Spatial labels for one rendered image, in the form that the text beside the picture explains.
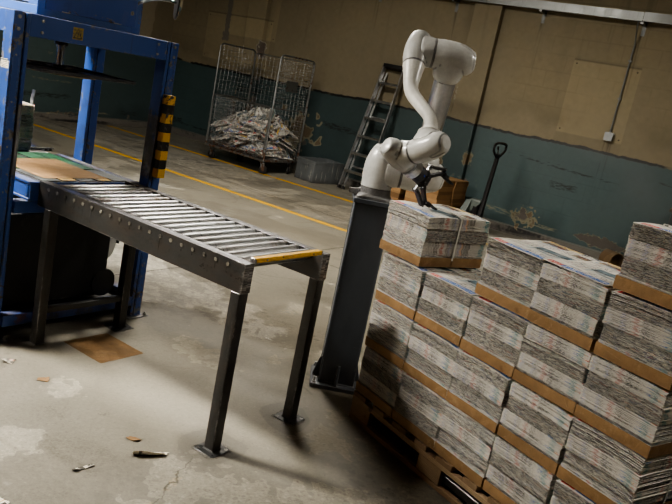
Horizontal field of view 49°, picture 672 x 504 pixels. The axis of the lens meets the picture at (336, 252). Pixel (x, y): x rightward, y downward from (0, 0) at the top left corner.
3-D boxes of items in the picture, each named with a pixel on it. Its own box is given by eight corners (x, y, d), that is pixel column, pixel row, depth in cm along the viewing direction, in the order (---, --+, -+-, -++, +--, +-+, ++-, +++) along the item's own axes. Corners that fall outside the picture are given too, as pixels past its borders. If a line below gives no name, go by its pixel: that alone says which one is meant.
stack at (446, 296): (408, 409, 379) (445, 253, 360) (594, 548, 287) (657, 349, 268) (346, 416, 357) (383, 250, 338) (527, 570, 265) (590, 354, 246)
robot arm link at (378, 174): (359, 181, 379) (368, 139, 374) (394, 188, 380) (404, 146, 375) (360, 186, 363) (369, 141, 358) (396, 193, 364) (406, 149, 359)
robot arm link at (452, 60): (396, 178, 381) (438, 187, 381) (396, 194, 367) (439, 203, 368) (434, 32, 338) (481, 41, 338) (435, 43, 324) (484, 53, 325)
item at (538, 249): (550, 243, 308) (551, 240, 308) (606, 264, 286) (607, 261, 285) (487, 238, 288) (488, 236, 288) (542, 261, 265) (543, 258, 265)
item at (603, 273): (606, 263, 287) (607, 261, 286) (672, 288, 264) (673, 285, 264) (542, 260, 266) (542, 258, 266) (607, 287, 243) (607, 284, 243)
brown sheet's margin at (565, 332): (592, 318, 291) (595, 307, 290) (656, 347, 268) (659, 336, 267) (526, 319, 270) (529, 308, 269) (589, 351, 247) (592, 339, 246)
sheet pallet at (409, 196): (465, 224, 998) (475, 182, 985) (436, 226, 931) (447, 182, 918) (390, 201, 1062) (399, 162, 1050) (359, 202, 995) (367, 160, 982)
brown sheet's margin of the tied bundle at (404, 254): (404, 248, 350) (406, 239, 349) (445, 267, 327) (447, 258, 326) (378, 247, 341) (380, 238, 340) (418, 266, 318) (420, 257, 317)
